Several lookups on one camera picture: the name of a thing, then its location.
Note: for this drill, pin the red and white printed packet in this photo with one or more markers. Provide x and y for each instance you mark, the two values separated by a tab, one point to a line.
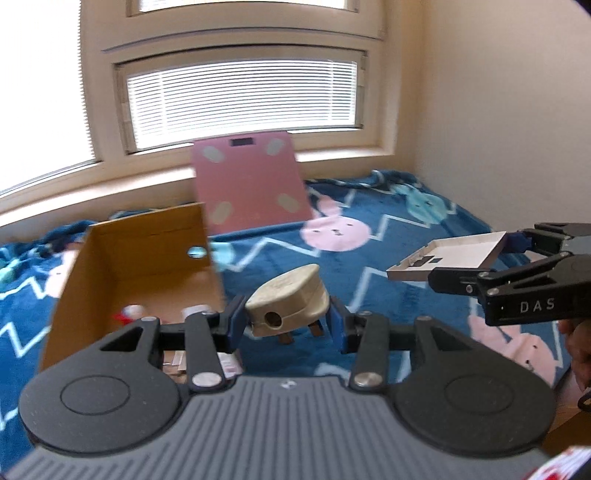
561	466

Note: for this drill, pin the small white object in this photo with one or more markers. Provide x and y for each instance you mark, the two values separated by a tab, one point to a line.
197	311

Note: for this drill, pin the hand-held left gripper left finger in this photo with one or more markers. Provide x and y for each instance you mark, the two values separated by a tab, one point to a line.
233	321

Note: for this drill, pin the beige plug adapter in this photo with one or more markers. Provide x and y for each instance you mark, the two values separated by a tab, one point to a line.
286	295

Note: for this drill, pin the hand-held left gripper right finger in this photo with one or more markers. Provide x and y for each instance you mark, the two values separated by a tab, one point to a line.
336	323

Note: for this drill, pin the person's right hand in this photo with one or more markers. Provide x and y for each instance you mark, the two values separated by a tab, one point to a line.
579	346

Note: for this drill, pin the bright bare window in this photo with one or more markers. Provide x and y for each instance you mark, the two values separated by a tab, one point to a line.
41	87

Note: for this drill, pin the blue bunny print blanket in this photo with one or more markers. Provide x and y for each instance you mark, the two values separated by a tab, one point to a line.
277	251

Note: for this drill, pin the red and white small item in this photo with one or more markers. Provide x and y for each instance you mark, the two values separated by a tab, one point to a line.
127	314

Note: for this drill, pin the upper window pane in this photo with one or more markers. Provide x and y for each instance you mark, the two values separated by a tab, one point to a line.
240	5

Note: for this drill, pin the brown cardboard box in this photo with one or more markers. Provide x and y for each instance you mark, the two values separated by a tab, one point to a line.
138	249

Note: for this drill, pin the brown board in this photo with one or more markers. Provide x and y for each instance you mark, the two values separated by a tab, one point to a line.
457	256

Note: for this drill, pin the window with white blinds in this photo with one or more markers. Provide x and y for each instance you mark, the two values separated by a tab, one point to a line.
240	101

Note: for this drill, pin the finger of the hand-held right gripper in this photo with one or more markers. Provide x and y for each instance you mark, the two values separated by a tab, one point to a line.
455	280
519	242

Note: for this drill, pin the pink bathroom scale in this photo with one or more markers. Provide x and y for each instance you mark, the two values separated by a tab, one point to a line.
249	184

